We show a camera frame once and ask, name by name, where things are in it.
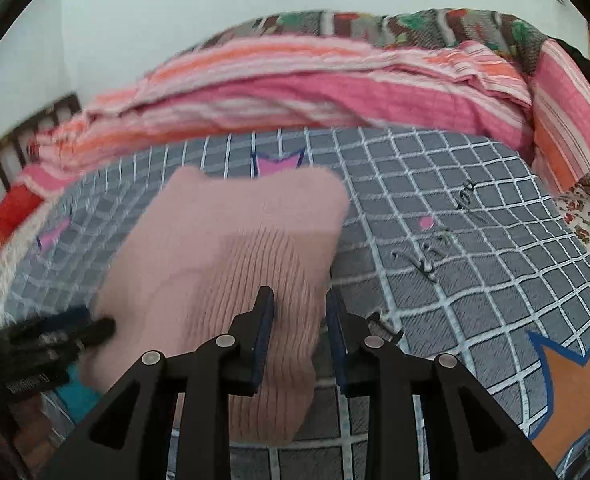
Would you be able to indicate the dark wooden headboard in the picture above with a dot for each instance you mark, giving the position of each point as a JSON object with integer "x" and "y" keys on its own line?
{"x": 14, "y": 154}

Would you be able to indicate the brown floral patchwork quilt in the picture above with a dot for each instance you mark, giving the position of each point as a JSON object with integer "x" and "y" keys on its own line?
{"x": 507, "y": 36}

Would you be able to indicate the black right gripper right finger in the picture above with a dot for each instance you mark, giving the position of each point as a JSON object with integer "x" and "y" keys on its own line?
{"x": 425, "y": 415}

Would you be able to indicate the grey checked bed cover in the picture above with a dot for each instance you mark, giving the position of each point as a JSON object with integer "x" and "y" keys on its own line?
{"x": 450, "y": 238}

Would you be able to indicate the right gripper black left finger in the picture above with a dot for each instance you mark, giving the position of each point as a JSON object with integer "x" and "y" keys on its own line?
{"x": 33, "y": 328}

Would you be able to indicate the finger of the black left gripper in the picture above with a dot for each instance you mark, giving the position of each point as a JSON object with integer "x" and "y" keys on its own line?
{"x": 91, "y": 335}
{"x": 128, "y": 433}

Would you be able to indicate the pink orange striped blanket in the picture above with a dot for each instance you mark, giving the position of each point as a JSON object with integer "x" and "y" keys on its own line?
{"x": 272, "y": 82}

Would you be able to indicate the red pillow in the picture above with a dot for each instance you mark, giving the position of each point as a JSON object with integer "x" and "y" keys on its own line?
{"x": 18, "y": 204}

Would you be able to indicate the pink knit sweater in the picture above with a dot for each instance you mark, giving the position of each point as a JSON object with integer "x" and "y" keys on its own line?
{"x": 197, "y": 258}

